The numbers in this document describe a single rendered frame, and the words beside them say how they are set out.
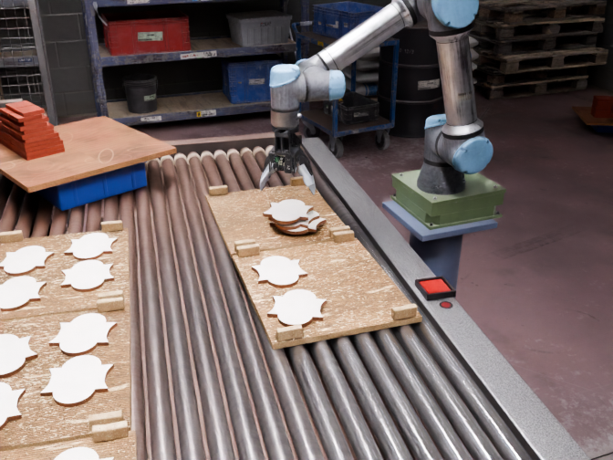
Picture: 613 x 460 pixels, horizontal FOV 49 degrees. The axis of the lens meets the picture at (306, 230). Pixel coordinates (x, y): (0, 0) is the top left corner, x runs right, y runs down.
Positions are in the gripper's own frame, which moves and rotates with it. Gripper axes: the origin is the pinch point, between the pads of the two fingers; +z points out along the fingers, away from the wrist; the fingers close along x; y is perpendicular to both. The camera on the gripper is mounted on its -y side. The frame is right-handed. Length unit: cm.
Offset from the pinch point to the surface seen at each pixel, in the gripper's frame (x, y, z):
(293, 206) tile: 1.0, -2.3, 5.4
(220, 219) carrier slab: -20.8, -1.3, 10.9
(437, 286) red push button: 42.5, 23.6, 11.6
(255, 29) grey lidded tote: -116, -401, 27
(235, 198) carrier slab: -20.6, -16.9, 10.9
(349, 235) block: 18.4, 5.4, 9.2
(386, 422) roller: 34, 72, 13
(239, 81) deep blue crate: -131, -395, 71
